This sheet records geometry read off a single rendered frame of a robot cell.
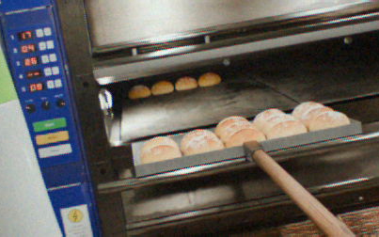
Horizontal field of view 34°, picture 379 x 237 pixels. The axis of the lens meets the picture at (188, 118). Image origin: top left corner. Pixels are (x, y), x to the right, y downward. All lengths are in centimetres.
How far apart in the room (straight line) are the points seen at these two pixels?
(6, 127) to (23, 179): 5
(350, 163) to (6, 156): 150
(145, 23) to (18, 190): 126
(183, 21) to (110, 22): 21
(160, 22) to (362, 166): 75
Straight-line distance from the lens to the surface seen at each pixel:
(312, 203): 100
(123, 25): 175
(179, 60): 162
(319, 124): 151
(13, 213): 53
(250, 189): 186
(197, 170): 144
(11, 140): 53
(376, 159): 195
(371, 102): 192
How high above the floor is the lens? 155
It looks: 11 degrees down
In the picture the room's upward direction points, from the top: 10 degrees counter-clockwise
